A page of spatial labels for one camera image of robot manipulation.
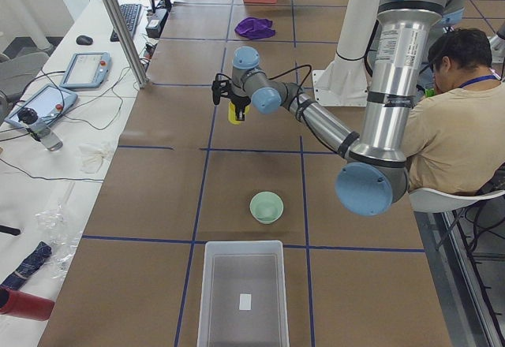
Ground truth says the aluminium frame post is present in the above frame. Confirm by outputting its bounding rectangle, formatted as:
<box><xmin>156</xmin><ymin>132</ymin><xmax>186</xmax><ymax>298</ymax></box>
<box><xmin>103</xmin><ymin>0</ymin><xmax>148</xmax><ymax>88</ymax></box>

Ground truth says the translucent white plastic box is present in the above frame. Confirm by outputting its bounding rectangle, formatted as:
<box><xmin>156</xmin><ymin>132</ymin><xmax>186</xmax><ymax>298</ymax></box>
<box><xmin>196</xmin><ymin>241</ymin><xmax>290</xmax><ymax>346</ymax></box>

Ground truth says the black power adapter box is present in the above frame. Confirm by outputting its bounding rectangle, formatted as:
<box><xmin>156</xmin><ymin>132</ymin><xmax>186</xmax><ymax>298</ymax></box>
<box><xmin>145</xmin><ymin>9</ymin><xmax>168</xmax><ymax>39</ymax></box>

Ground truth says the clear water bottle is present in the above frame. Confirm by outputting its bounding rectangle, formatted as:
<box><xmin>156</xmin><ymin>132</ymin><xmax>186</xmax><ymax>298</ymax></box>
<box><xmin>17</xmin><ymin>107</ymin><xmax>63</xmax><ymax>151</ymax></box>

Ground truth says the upper teach pendant tablet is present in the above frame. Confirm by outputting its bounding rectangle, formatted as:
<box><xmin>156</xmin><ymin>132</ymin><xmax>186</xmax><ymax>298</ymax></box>
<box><xmin>60</xmin><ymin>52</ymin><xmax>111</xmax><ymax>90</ymax></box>

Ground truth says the mint green bowl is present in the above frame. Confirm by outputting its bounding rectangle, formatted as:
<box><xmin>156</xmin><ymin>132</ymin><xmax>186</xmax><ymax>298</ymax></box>
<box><xmin>249</xmin><ymin>191</ymin><xmax>284</xmax><ymax>225</ymax></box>

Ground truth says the person in beige shirt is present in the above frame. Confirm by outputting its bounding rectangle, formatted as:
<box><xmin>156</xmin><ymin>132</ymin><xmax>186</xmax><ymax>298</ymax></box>
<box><xmin>402</xmin><ymin>28</ymin><xmax>504</xmax><ymax>196</ymax></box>

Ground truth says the black computer mouse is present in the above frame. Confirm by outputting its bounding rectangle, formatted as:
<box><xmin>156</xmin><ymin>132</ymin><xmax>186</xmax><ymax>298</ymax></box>
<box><xmin>76</xmin><ymin>35</ymin><xmax>93</xmax><ymax>46</ymax></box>

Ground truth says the red bottle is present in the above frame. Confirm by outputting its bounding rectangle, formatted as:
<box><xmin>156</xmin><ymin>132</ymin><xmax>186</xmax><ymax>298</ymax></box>
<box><xmin>1</xmin><ymin>287</ymin><xmax>54</xmax><ymax>321</ymax></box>

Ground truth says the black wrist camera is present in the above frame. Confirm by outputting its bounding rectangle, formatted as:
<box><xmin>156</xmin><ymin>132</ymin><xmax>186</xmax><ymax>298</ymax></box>
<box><xmin>211</xmin><ymin>73</ymin><xmax>231</xmax><ymax>106</ymax></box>

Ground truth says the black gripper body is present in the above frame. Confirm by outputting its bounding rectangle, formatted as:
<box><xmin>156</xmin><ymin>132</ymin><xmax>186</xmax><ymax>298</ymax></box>
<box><xmin>229</xmin><ymin>93</ymin><xmax>250</xmax><ymax>112</ymax></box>

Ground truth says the teach pendant tablet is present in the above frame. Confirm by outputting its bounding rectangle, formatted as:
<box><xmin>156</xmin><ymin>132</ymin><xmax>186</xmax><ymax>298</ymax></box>
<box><xmin>5</xmin><ymin>84</ymin><xmax>78</xmax><ymax>128</ymax></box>
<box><xmin>60</xmin><ymin>52</ymin><xmax>111</xmax><ymax>90</ymax></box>

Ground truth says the purple cloth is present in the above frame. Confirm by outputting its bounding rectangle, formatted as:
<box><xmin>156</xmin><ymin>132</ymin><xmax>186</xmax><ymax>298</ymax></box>
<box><xmin>234</xmin><ymin>17</ymin><xmax>276</xmax><ymax>40</ymax></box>

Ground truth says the yellow plastic cup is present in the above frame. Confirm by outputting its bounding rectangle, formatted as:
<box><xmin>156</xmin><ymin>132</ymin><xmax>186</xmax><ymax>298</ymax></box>
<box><xmin>228</xmin><ymin>102</ymin><xmax>250</xmax><ymax>125</ymax></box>

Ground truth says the white label in box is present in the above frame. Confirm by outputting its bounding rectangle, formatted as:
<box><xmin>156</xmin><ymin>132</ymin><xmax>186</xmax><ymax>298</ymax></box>
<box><xmin>238</xmin><ymin>293</ymin><xmax>252</xmax><ymax>311</ymax></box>

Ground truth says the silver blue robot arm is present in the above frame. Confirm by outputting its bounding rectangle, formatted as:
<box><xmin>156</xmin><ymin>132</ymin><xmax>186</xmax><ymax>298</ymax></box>
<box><xmin>212</xmin><ymin>0</ymin><xmax>463</xmax><ymax>216</ymax></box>

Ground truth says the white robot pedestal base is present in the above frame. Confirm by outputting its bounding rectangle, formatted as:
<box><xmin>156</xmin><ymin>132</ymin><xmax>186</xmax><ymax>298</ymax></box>
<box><xmin>312</xmin><ymin>0</ymin><xmax>380</xmax><ymax>106</ymax></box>

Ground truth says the white chair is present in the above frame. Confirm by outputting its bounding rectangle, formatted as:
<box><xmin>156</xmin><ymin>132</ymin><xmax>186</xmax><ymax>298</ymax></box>
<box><xmin>408</xmin><ymin>187</ymin><xmax>505</xmax><ymax>252</ymax></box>

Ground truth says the black keyboard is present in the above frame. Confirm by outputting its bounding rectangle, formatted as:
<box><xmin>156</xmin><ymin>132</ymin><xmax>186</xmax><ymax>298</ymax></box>
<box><xmin>119</xmin><ymin>3</ymin><xmax>143</xmax><ymax>38</ymax></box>

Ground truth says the crumpled clear plastic wrap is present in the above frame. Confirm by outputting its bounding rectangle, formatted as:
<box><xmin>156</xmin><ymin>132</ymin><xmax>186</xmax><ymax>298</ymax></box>
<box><xmin>35</xmin><ymin>205</ymin><xmax>82</xmax><ymax>278</ymax></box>

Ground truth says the folded blue umbrella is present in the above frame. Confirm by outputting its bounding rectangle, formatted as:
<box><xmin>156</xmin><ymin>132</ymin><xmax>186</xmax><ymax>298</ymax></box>
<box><xmin>1</xmin><ymin>241</ymin><xmax>52</xmax><ymax>290</ymax></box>

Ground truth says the lower teach pendant tablet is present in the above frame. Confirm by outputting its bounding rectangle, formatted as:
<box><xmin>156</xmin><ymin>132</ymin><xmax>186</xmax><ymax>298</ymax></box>
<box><xmin>5</xmin><ymin>84</ymin><xmax>78</xmax><ymax>128</ymax></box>

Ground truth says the crumpled white tissue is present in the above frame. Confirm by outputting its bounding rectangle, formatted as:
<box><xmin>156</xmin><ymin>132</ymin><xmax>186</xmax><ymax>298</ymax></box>
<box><xmin>79</xmin><ymin>142</ymin><xmax>114</xmax><ymax>174</ymax></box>

